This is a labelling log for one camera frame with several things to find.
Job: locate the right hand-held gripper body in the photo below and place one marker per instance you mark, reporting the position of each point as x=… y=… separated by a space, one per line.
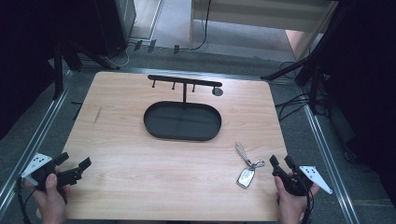
x=303 y=180

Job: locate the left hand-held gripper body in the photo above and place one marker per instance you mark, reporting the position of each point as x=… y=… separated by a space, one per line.
x=42 y=172

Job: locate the black key rack with tray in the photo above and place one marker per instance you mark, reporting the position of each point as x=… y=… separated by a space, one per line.
x=183 y=115

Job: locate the person's right hand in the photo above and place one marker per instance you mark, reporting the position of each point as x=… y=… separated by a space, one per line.
x=291 y=202

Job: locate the person's left hand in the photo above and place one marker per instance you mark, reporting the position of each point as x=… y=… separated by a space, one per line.
x=49 y=199

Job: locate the black metal stand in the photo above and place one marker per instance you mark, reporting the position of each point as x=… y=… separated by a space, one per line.
x=71 y=62
x=306 y=71

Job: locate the white table frame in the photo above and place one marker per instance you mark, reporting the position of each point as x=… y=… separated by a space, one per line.
x=264 y=21

